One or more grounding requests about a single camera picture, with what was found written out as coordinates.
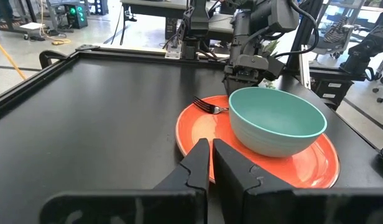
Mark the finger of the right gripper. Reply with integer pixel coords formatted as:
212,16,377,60
223,76,242,96
241,78,261,90

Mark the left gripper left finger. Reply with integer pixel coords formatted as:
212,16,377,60
153,138,211,224

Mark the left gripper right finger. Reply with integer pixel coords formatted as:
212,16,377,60
212,138,295,224

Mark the metal fork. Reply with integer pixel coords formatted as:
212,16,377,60
192,95,230,115

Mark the teal bowl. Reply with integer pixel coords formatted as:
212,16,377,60
228,86,328,159

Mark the orange ceramic plate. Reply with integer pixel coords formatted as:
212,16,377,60
175,94,341,190

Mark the office chair with striped cloth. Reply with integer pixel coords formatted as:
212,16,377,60
311,14,365,60

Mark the grey work table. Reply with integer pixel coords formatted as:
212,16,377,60
120,0,234,41

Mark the computer with green lights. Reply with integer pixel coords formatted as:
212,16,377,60
63,2,89,30

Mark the white paper sheet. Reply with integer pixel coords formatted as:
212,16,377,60
19,22,45,31

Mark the black wheeled cart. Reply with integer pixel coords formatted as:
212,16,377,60
0,0,39,40

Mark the person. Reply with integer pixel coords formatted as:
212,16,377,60
0,0,14,21

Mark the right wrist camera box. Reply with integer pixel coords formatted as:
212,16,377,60
268,0,300,33

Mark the black upright frame post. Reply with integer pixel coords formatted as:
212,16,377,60
285,0,325,73

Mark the white metal bracket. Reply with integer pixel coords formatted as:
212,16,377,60
164,49,182,60

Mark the coiled yellow cable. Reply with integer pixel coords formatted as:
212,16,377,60
38,0,72,47

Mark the black frame handle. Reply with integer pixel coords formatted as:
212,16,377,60
38,49,70,70

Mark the yellow hanging cable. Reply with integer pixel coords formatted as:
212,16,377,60
0,33,27,81

